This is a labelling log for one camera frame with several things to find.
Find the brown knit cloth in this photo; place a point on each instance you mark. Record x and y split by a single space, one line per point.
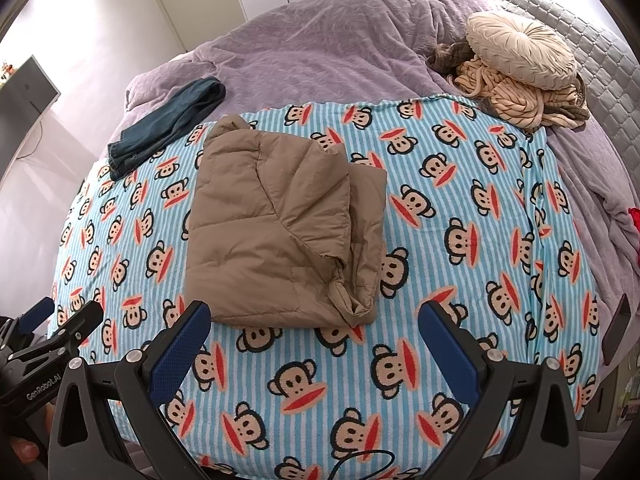
450 57

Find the red cloth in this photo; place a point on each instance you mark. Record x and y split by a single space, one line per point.
635 230

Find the dark teal pants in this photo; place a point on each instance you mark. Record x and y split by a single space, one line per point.
165 120

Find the round cream pleated cushion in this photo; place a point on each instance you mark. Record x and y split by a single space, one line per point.
522 47

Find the tan puffer jacket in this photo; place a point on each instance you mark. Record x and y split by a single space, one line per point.
270 220

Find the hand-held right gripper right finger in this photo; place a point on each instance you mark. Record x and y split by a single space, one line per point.
444 340

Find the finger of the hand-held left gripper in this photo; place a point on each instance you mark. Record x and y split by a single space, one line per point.
37 312
80 322

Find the person's left hand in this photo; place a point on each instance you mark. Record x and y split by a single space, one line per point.
25 451

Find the white door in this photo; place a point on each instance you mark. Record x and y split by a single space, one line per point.
200 5

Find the dark flat screen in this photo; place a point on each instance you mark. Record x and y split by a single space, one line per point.
27 105

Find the monkey print striped blanket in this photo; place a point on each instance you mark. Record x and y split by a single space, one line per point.
440 220

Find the grey quilted headboard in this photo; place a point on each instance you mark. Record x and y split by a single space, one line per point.
600 60

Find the dark smartphone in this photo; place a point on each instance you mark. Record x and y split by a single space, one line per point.
616 330

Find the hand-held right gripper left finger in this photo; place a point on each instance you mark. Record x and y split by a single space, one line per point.
181 340

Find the purple fleece blanket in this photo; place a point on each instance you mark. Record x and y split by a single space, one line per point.
325 55

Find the beige striped cloth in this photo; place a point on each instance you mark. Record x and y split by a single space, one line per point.
515 102

